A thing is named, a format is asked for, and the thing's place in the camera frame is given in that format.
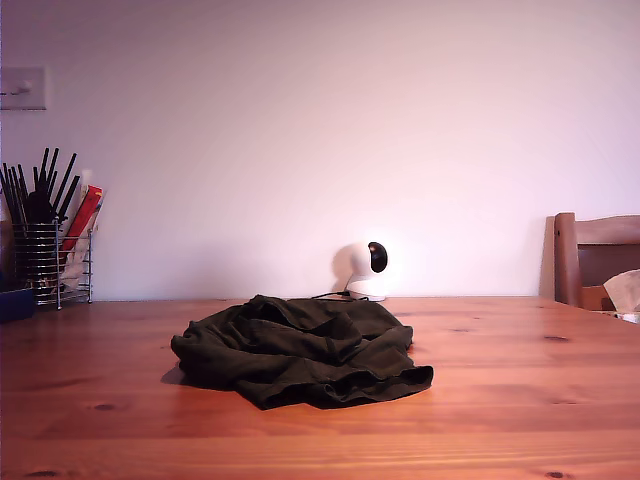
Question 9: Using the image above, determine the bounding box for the metal wire utensil holder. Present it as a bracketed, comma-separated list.
[10, 222, 95, 311]

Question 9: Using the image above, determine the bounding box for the brown cardboard box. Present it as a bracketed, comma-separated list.
[581, 283, 617, 311]

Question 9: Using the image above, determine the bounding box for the dark green underwear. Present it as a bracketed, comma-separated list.
[170, 293, 435, 412]

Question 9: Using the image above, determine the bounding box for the blue box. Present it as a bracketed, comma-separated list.
[0, 287, 36, 324]

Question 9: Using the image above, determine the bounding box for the white light switch plate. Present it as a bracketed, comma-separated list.
[0, 66, 47, 112]

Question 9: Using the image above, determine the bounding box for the red paper packet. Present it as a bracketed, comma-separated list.
[59, 183, 107, 256]

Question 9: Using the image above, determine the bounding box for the white paper packet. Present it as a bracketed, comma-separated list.
[58, 234, 94, 294]

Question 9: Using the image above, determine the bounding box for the wooden chair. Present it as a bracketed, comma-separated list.
[553, 211, 640, 311]

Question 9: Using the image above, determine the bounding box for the white tissue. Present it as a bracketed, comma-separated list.
[603, 268, 640, 315]

